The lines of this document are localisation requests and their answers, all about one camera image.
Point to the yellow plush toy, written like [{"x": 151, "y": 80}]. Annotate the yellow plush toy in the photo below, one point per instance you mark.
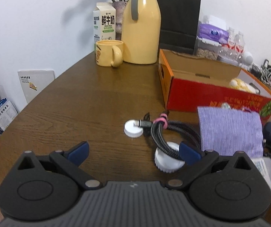
[{"x": 240, "y": 85}]

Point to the water bottle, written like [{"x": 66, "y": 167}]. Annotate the water bottle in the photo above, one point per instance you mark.
[
  {"x": 231, "y": 40},
  {"x": 239, "y": 42}
]

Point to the small white bottle cap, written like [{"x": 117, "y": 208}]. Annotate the small white bottle cap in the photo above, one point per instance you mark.
[{"x": 131, "y": 130}]

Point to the purple knitted cloth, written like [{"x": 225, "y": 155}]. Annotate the purple knitted cloth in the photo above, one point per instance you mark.
[{"x": 229, "y": 130}]

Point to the black paper bag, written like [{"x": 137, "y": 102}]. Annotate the black paper bag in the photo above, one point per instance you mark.
[{"x": 179, "y": 23}]

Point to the yellow ceramic mug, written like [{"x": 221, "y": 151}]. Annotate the yellow ceramic mug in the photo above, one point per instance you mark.
[{"x": 109, "y": 53}]

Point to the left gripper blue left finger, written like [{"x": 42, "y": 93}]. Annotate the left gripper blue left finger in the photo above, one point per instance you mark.
[{"x": 78, "y": 154}]

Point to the clear seed container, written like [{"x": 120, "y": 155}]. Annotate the clear seed container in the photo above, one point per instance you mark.
[{"x": 205, "y": 48}]

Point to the purple tissue pack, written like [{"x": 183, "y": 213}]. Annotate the purple tissue pack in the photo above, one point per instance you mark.
[{"x": 213, "y": 33}]

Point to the water bottle left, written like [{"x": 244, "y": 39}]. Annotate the water bottle left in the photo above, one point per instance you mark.
[{"x": 231, "y": 40}]

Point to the water bottle middle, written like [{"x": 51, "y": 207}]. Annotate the water bottle middle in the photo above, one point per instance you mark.
[{"x": 239, "y": 42}]

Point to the iridescent ball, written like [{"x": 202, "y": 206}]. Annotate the iridescent ball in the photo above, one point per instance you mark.
[{"x": 225, "y": 106}]

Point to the large white ribbed cap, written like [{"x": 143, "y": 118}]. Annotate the large white ribbed cap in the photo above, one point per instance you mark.
[{"x": 165, "y": 163}]

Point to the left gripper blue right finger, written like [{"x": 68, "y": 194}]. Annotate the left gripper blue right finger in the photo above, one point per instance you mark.
[{"x": 190, "y": 154}]

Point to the blue white paper box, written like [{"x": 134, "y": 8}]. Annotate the blue white paper box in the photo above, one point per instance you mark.
[{"x": 7, "y": 114}]

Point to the white robot figurine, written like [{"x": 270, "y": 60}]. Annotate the white robot figurine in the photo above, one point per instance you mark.
[{"x": 246, "y": 60}]

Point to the white milk carton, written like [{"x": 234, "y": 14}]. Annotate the white milk carton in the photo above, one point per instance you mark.
[{"x": 104, "y": 22}]

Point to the red cardboard pumpkin box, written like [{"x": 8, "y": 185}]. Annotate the red cardboard pumpkin box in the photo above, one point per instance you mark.
[{"x": 189, "y": 82}]

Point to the yellow thermos jug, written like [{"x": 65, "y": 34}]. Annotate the yellow thermos jug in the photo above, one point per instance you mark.
[{"x": 140, "y": 31}]

